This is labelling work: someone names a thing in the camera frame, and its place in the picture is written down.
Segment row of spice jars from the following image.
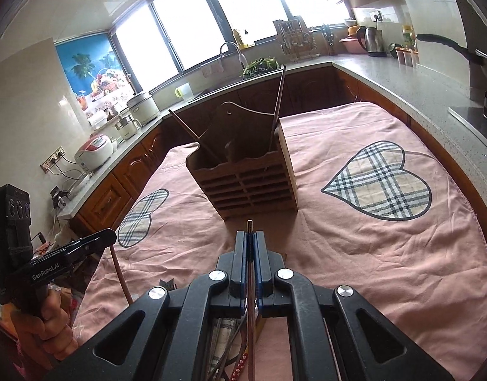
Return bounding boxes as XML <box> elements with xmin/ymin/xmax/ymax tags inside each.
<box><xmin>395</xmin><ymin>45</ymin><xmax>421</xmax><ymax>68</ymax></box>

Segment brown wooden chopstick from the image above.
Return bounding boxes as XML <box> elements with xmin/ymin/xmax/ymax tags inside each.
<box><xmin>268</xmin><ymin>64</ymin><xmax>287</xmax><ymax>149</ymax></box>
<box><xmin>110</xmin><ymin>244</ymin><xmax>134</xmax><ymax>306</ymax></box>
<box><xmin>168</xmin><ymin>109</ymin><xmax>215</xmax><ymax>164</ymax></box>
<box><xmin>245</xmin><ymin>219</ymin><xmax>257</xmax><ymax>381</ymax></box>

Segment pink plastic basin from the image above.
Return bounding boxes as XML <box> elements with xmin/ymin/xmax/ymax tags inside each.
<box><xmin>339</xmin><ymin>37</ymin><xmax>363</xmax><ymax>53</ymax></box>

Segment power cable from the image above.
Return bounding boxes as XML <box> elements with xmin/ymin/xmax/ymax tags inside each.
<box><xmin>49</xmin><ymin>158</ymin><xmax>91</xmax><ymax>185</ymax></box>

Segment kitchen window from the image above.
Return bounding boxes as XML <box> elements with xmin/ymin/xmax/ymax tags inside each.
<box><xmin>104</xmin><ymin>0</ymin><xmax>347</xmax><ymax>92</ymax></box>

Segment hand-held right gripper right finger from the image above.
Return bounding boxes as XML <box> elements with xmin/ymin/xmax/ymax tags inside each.
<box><xmin>253</xmin><ymin>231</ymin><xmax>456</xmax><ymax>381</ymax></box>

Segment cream rice cooker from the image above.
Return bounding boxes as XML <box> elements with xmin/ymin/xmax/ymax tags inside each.
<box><xmin>126</xmin><ymin>91</ymin><xmax>161</xmax><ymax>126</ymax></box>

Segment range hood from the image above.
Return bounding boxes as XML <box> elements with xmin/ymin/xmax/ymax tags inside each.
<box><xmin>445</xmin><ymin>0</ymin><xmax>487</xmax><ymax>58</ymax></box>

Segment green leafy vegetables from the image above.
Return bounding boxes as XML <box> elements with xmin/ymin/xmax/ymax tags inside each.
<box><xmin>242</xmin><ymin>57</ymin><xmax>280</xmax><ymax>79</ymax></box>

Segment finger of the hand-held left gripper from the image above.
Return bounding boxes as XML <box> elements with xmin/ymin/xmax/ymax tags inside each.
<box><xmin>63</xmin><ymin>229</ymin><xmax>117</xmax><ymax>260</ymax></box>

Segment tropical printed window blind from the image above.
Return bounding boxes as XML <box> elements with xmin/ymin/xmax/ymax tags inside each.
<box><xmin>55</xmin><ymin>32</ymin><xmax>134</xmax><ymax>112</ymax></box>

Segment paper towel roll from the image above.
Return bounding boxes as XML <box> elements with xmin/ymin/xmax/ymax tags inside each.
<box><xmin>87</xmin><ymin>111</ymin><xmax>109</xmax><ymax>128</ymax></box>

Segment wooden base cabinets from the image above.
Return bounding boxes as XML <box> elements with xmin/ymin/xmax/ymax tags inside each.
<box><xmin>71</xmin><ymin>65</ymin><xmax>487</xmax><ymax>271</ymax></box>

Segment steel electric kettle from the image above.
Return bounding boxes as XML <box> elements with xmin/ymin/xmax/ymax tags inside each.
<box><xmin>356</xmin><ymin>26</ymin><xmax>387</xmax><ymax>57</ymax></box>

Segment person's left hand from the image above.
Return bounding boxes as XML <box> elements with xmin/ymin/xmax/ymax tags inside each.
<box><xmin>11</xmin><ymin>286</ymin><xmax>79</xmax><ymax>362</ymax></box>

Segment pink plaid-heart tablecloth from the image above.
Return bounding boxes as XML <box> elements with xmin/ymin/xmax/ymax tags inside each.
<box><xmin>71</xmin><ymin>101</ymin><xmax>487</xmax><ymax>381</ymax></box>

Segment wooden slotted utensil holder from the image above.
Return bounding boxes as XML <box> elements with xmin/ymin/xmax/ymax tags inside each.
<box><xmin>186</xmin><ymin>101</ymin><xmax>299</xmax><ymax>222</ymax></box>

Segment metal chopstick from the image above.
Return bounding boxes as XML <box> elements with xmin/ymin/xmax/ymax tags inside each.
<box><xmin>207</xmin><ymin>319</ymin><xmax>244</xmax><ymax>381</ymax></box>
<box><xmin>217</xmin><ymin>319</ymin><xmax>248</xmax><ymax>381</ymax></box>

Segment small white electric pot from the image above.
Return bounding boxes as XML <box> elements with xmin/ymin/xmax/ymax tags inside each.
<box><xmin>114</xmin><ymin>113</ymin><xmax>141</xmax><ymax>141</ymax></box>

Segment white and red rice cooker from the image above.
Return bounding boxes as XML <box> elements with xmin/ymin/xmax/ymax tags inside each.
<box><xmin>74</xmin><ymin>135</ymin><xmax>118</xmax><ymax>175</ymax></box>

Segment red patterned chopstick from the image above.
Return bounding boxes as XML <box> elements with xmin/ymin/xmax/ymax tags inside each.
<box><xmin>229</xmin><ymin>349</ymin><xmax>248</xmax><ymax>381</ymax></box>

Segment black wok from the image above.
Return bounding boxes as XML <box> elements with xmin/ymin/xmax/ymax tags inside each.
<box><xmin>416</xmin><ymin>33</ymin><xmax>487</xmax><ymax>65</ymax></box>

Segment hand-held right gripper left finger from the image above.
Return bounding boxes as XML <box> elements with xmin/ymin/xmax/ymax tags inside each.
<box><xmin>41</xmin><ymin>230</ymin><xmax>254</xmax><ymax>381</ymax></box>

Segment wall socket strip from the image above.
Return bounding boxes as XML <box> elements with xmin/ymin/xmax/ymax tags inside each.
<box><xmin>40</xmin><ymin>145</ymin><xmax>65</xmax><ymax>173</ymax></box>

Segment chrome sink faucet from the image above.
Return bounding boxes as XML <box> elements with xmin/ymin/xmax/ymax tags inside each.
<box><xmin>220</xmin><ymin>42</ymin><xmax>247</xmax><ymax>73</ymax></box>

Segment metal dish rack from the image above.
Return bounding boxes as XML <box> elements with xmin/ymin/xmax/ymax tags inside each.
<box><xmin>273</xmin><ymin>19</ymin><xmax>322</xmax><ymax>63</ymax></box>

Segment small black stand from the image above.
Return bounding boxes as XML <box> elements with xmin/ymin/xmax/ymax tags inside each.
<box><xmin>50</xmin><ymin>186</ymin><xmax>72</xmax><ymax>210</ymax></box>

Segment grey stone countertop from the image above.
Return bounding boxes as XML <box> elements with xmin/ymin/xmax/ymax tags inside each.
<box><xmin>53</xmin><ymin>56</ymin><xmax>487</xmax><ymax>223</ymax></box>

